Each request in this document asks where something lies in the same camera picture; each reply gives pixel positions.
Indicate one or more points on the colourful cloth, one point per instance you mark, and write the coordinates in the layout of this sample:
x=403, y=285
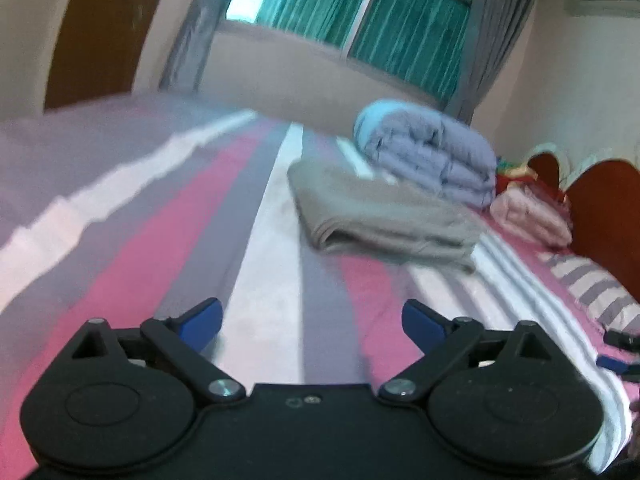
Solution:
x=515, y=172

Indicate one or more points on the folded pink cloth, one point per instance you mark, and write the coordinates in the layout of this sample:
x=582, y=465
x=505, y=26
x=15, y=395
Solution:
x=532, y=217

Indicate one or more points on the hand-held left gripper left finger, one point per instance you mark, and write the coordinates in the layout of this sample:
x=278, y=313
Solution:
x=200, y=322

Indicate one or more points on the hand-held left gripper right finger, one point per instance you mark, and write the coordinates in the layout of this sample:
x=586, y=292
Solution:
x=424, y=324

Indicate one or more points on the striped pillow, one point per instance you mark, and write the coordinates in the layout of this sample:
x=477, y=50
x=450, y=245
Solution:
x=595, y=285

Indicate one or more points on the green curtain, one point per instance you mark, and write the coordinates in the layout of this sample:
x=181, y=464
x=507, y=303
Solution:
x=400, y=30

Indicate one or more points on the brown wooden door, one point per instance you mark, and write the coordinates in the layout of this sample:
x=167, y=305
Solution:
x=100, y=35

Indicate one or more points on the grey pants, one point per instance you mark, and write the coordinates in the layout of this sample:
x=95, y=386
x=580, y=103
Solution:
x=390, y=220

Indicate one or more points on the striped pink grey bed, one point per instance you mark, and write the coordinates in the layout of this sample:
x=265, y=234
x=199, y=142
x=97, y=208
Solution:
x=150, y=220

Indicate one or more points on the folded blue grey quilt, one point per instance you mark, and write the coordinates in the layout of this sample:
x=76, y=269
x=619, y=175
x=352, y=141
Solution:
x=430, y=155

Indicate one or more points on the aluminium frame window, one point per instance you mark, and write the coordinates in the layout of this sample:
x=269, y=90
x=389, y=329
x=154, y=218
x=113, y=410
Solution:
x=365, y=25

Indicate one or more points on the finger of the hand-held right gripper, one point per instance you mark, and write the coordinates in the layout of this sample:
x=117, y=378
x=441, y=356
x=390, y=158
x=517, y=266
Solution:
x=617, y=364
x=622, y=339

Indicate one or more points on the brown wooden headboard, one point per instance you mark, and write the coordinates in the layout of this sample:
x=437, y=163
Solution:
x=605, y=210

